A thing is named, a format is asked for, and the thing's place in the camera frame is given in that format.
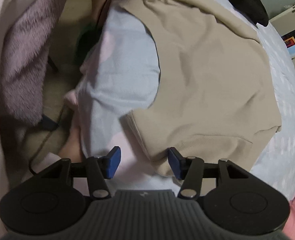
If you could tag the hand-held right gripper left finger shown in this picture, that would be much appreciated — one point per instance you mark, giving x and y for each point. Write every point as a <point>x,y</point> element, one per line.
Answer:
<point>113,161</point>

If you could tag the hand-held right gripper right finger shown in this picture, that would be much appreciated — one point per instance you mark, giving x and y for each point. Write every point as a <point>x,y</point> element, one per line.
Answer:
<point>173,162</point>

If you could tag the beige sweater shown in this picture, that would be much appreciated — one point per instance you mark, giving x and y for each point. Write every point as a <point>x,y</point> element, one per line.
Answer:
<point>212,80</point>

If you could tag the blue bedsheet with pink dots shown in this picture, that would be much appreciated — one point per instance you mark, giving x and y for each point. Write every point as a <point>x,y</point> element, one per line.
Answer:
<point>117,67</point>

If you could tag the black folded garment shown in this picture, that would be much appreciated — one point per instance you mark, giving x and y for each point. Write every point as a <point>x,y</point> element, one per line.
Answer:
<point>247,0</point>

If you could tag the mauve fuzzy cloth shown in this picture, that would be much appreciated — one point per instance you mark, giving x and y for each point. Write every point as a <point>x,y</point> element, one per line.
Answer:
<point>25,55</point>

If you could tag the cream door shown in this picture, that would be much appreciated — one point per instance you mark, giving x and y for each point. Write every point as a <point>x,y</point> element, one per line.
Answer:
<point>285,15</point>

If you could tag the orange box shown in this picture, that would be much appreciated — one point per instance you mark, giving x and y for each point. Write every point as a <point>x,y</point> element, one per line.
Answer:
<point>291,42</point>

